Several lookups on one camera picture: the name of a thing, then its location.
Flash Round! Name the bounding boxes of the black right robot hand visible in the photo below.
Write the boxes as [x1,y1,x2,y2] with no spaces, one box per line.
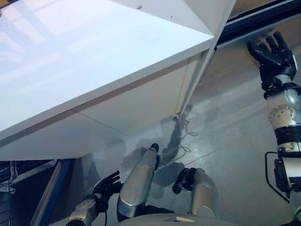
[246,30,297,91]

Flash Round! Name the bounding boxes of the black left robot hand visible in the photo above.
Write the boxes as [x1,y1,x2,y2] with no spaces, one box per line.
[92,170,123,205]

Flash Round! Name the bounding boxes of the stainless steel fridge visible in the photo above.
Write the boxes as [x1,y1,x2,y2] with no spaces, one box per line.
[199,0,301,99]

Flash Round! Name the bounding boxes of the wide steel fridge door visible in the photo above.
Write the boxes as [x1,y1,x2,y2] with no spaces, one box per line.
[229,0,301,21]

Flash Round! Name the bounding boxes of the grey left robot leg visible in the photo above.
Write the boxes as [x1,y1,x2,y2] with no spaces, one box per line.
[116,143,161,223]

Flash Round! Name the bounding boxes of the blue edged board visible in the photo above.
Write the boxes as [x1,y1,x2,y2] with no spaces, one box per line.
[30,159,76,226]

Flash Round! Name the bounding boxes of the white counter cabinet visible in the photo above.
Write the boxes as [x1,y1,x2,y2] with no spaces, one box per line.
[0,0,216,163]

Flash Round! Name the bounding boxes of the tall white side panel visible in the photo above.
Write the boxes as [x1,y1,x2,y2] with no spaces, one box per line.
[112,0,237,116]

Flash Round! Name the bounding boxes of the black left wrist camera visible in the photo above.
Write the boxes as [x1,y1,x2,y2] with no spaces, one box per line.
[96,197,108,212]

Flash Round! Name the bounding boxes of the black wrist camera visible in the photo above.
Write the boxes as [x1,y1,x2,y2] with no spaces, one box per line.
[260,76,283,93]
[96,197,108,212]

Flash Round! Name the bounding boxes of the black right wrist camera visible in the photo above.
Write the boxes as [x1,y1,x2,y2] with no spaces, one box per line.
[260,76,283,93]

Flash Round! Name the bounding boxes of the metal wire rack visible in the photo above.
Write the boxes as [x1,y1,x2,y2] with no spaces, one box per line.
[0,161,26,196]

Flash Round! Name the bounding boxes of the thin grey floor wire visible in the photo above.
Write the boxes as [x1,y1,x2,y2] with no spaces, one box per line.
[172,113,198,163]

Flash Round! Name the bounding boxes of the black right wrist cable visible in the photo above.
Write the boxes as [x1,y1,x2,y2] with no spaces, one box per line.
[264,152,293,204]

